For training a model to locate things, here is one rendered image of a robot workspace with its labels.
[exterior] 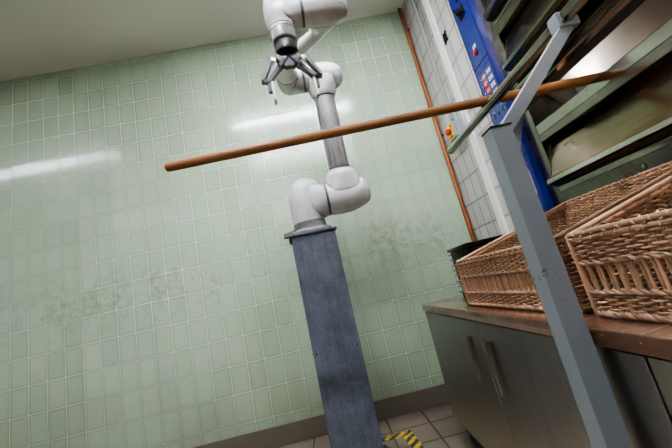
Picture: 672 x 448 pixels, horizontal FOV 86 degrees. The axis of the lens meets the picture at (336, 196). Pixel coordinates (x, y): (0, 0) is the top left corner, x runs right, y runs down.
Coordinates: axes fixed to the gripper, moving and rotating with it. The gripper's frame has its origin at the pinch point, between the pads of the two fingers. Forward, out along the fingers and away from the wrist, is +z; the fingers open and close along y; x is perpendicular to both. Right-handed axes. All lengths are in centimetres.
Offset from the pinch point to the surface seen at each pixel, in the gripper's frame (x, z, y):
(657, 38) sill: 36, 19, -89
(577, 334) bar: 45, 77, -30
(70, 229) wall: -136, -11, 137
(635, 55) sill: 29, 18, -90
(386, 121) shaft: 5.6, 15.9, -24.9
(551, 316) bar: 43, 74, -29
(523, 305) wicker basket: 15, 75, -42
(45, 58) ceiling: -121, -126, 143
